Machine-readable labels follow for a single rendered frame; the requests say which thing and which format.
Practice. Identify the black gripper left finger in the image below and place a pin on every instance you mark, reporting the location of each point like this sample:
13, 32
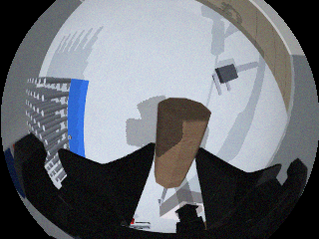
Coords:
123, 180

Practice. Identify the blue flat strip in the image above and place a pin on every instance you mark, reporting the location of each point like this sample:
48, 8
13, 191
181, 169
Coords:
76, 110

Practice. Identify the brown-handled metal rod tool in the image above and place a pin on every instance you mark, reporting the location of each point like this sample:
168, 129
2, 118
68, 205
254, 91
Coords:
180, 126

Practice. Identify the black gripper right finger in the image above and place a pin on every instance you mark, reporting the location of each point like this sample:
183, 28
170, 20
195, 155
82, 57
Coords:
224, 186

